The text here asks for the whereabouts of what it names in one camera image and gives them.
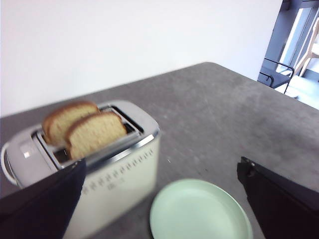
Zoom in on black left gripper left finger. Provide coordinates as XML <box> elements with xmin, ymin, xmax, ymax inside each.
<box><xmin>0</xmin><ymin>159</ymin><xmax>87</xmax><ymax>239</ymax></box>

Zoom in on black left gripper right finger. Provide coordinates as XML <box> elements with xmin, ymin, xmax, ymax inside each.
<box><xmin>237</xmin><ymin>156</ymin><xmax>319</xmax><ymax>239</ymax></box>

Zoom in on pale green round plate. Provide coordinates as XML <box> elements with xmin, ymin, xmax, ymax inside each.
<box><xmin>149</xmin><ymin>178</ymin><xmax>254</xmax><ymax>239</ymax></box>

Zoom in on toasted bread slice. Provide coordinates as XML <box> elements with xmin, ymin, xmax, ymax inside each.
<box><xmin>65</xmin><ymin>111</ymin><xmax>127</xmax><ymax>160</ymax></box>
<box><xmin>42</xmin><ymin>101</ymin><xmax>101</xmax><ymax>146</ymax></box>

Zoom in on cream two-slot toaster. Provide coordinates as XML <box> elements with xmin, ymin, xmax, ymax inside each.
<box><xmin>0</xmin><ymin>100</ymin><xmax>160</xmax><ymax>239</ymax></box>

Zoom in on black metal rack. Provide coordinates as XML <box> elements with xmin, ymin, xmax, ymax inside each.
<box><xmin>258</xmin><ymin>57</ymin><xmax>295</xmax><ymax>94</ymax></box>

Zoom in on light wooden chair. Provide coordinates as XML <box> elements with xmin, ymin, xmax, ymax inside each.
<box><xmin>296</xmin><ymin>18</ymin><xmax>319</xmax><ymax>78</ymax></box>

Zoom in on white toaster power cord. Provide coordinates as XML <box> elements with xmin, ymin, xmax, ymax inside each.
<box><xmin>0</xmin><ymin>148</ymin><xmax>18</xmax><ymax>187</ymax></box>

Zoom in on dark grey door frame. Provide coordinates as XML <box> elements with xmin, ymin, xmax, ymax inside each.
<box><xmin>257</xmin><ymin>0</ymin><xmax>319</xmax><ymax>83</ymax></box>

